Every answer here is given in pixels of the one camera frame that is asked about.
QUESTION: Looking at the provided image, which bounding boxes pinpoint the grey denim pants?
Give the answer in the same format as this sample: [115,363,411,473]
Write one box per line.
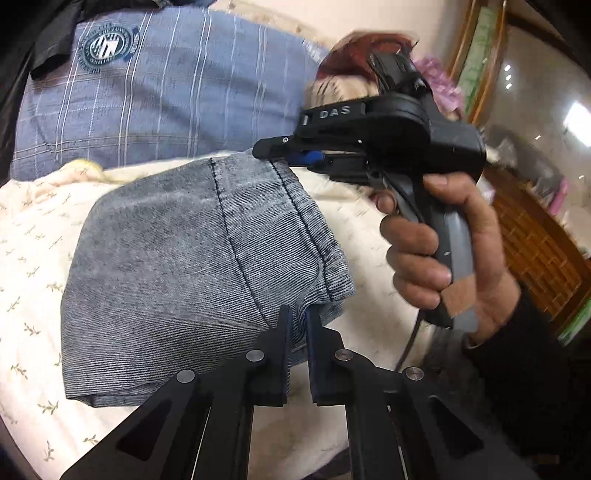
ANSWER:
[61,153,355,407]

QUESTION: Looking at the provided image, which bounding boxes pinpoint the right hand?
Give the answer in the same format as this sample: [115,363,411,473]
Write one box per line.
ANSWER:
[375,173,521,344]

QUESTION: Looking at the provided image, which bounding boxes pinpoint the cream leaf-print quilt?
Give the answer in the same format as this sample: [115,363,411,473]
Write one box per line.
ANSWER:
[1,161,433,479]

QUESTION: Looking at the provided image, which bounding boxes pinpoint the blue plaid duvet with emblem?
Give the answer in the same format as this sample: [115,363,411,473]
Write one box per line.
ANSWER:
[9,1,325,181]

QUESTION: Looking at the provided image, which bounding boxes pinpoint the wooden lattice furniture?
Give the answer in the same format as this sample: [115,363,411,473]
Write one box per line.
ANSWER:
[483,167,590,335]

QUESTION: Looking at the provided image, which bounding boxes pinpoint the black garment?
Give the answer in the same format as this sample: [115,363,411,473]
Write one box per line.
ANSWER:
[1,1,168,183]

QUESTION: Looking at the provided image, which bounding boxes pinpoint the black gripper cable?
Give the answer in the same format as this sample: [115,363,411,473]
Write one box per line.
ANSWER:
[393,308,427,373]

